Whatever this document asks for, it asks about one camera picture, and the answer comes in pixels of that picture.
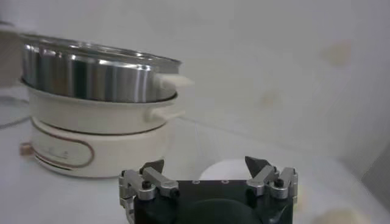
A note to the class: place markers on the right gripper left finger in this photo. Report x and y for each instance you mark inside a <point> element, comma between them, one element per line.
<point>158,179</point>

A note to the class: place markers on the cream electric cooker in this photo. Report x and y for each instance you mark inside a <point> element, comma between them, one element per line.
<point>122,152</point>

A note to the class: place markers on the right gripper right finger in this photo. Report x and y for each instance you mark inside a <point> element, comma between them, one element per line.
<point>265,176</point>

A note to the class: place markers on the stainless steel steamer basket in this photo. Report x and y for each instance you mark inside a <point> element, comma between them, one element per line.
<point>91,79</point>

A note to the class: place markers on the white steamed baozi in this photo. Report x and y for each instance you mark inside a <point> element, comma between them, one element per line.
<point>222,170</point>

